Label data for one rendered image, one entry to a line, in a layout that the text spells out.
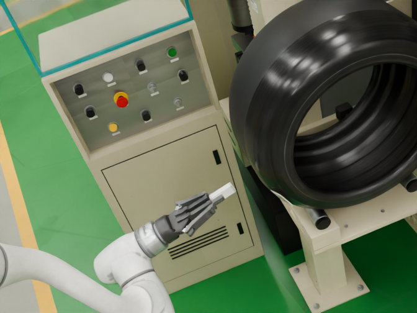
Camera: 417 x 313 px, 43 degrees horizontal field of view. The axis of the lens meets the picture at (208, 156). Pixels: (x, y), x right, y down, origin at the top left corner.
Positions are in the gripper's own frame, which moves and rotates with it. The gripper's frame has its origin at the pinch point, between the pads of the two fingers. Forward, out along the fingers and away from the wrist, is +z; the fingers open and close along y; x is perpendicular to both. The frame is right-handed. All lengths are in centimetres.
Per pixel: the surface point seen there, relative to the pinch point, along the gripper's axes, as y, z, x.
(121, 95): 64, -17, -8
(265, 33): 9.5, 31.9, -28.6
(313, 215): -7.5, 17.3, 19.0
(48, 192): 172, -115, 79
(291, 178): -11.7, 17.9, -2.4
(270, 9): 26, 38, -24
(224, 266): 60, -31, 97
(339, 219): -3.3, 23.3, 32.0
